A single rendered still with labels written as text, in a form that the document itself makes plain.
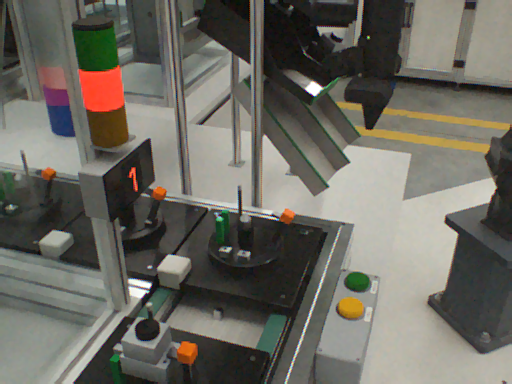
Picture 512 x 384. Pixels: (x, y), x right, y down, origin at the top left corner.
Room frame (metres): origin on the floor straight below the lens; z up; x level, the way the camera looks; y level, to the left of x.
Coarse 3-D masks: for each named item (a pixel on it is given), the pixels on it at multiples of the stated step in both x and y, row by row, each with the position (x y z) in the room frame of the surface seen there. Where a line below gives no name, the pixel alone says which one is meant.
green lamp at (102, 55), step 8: (72, 32) 0.64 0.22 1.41; (80, 32) 0.63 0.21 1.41; (88, 32) 0.63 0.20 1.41; (96, 32) 0.63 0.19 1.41; (104, 32) 0.64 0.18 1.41; (112, 32) 0.65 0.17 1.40; (80, 40) 0.63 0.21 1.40; (88, 40) 0.63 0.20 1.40; (96, 40) 0.63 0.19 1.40; (104, 40) 0.64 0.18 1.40; (112, 40) 0.65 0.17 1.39; (80, 48) 0.63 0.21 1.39; (88, 48) 0.63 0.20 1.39; (96, 48) 0.63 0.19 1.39; (104, 48) 0.64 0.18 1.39; (112, 48) 0.65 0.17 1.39; (80, 56) 0.64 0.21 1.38; (88, 56) 0.63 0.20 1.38; (96, 56) 0.63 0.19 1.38; (104, 56) 0.64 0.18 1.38; (112, 56) 0.64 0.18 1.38; (80, 64) 0.64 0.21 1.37; (88, 64) 0.63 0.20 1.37; (96, 64) 0.63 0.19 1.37; (104, 64) 0.63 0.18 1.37; (112, 64) 0.64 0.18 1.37
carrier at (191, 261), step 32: (224, 224) 0.82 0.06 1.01; (256, 224) 0.86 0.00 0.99; (288, 224) 0.88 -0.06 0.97; (192, 256) 0.78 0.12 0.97; (224, 256) 0.75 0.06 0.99; (256, 256) 0.75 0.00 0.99; (288, 256) 0.78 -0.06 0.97; (192, 288) 0.70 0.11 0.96; (224, 288) 0.69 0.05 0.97; (256, 288) 0.69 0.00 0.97; (288, 288) 0.69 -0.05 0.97
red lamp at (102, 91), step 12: (84, 72) 0.64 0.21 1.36; (96, 72) 0.63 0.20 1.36; (108, 72) 0.64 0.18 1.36; (120, 72) 0.66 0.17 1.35; (84, 84) 0.64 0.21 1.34; (96, 84) 0.63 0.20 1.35; (108, 84) 0.64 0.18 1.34; (120, 84) 0.65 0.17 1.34; (84, 96) 0.64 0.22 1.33; (96, 96) 0.63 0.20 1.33; (108, 96) 0.63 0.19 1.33; (120, 96) 0.65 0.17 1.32; (96, 108) 0.63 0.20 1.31; (108, 108) 0.63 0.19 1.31
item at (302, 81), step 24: (216, 0) 1.07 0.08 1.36; (240, 0) 1.19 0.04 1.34; (264, 0) 1.16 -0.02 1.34; (216, 24) 1.07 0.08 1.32; (240, 24) 1.04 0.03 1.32; (264, 24) 1.16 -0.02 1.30; (288, 24) 1.13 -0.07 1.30; (240, 48) 1.04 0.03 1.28; (264, 48) 1.02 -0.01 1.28; (288, 48) 1.13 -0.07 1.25; (264, 72) 1.02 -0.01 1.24; (288, 72) 1.06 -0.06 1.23; (312, 72) 1.10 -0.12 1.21; (312, 96) 0.97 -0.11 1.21
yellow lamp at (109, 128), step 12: (120, 108) 0.65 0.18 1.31; (96, 120) 0.63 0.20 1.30; (108, 120) 0.63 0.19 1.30; (120, 120) 0.64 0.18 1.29; (96, 132) 0.63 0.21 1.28; (108, 132) 0.63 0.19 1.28; (120, 132) 0.64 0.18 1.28; (96, 144) 0.63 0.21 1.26; (108, 144) 0.63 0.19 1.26; (120, 144) 0.64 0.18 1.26
